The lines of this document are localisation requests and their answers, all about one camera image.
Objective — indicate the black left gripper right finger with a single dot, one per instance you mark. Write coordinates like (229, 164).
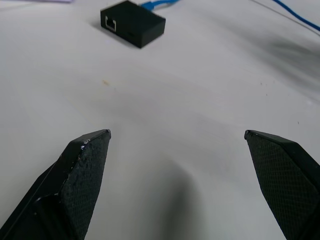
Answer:
(282, 180)

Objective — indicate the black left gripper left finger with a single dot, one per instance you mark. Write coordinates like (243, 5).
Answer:
(75, 185)

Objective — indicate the black network adapter box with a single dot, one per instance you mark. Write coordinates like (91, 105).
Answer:
(136, 23)

